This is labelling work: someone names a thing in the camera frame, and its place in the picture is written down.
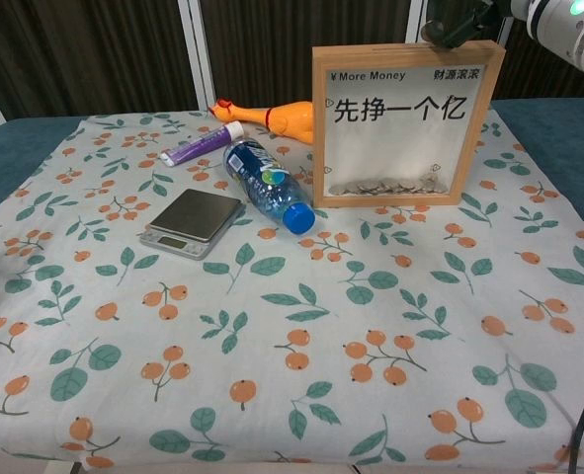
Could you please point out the wooden frame money box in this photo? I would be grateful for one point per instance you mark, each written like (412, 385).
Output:
(321, 123)

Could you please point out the floral print tablecloth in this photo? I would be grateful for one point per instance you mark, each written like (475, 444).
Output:
(272, 321)

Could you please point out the pile of silver coins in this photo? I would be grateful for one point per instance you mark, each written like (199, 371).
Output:
(370, 187)

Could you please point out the purple toothpaste tube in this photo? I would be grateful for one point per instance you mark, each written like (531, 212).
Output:
(197, 148)

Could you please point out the blue capped water bottle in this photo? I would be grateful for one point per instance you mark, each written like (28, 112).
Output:
(267, 187)

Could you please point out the yellow rubber chicken toy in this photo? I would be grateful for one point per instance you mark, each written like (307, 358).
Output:
(291, 118)

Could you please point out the silver digital pocket scale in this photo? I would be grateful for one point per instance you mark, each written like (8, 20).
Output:
(192, 214)

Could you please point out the black and silver right hand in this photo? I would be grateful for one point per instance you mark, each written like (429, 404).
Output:
(457, 24)

